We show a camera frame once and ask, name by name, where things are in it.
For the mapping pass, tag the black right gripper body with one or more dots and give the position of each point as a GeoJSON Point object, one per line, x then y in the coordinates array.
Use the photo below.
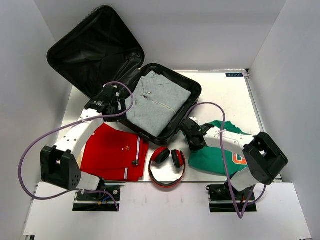
{"type": "Point", "coordinates": [193, 146]}

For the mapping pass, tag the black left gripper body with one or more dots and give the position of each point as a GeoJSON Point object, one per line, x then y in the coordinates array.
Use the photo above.
{"type": "Point", "coordinates": [116, 109]}

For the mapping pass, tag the green jacket with orange letter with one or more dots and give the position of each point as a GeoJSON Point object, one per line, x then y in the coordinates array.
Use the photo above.
{"type": "Point", "coordinates": [210, 160]}

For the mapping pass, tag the grey zip hoodie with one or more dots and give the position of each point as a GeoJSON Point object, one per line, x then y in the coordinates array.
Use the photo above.
{"type": "Point", "coordinates": [156, 101]}

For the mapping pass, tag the red black headphones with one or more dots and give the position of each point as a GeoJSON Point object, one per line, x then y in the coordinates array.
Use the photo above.
{"type": "Point", "coordinates": [166, 168]}

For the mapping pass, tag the red polo shirt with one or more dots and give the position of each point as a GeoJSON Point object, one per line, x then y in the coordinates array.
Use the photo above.
{"type": "Point", "coordinates": [115, 155]}

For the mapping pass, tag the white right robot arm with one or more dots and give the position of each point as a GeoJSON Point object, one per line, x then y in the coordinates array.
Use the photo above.
{"type": "Point", "coordinates": [264, 158]}

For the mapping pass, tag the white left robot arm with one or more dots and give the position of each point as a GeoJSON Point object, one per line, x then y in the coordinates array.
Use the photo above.
{"type": "Point", "coordinates": [58, 163]}

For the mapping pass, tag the black open suitcase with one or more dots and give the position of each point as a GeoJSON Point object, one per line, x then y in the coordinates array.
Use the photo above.
{"type": "Point", "coordinates": [102, 49]}

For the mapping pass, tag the blue label sticker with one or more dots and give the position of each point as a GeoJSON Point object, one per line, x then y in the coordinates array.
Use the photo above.
{"type": "Point", "coordinates": [234, 75]}

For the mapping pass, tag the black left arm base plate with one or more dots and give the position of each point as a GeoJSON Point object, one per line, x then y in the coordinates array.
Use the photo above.
{"type": "Point", "coordinates": [99, 202]}

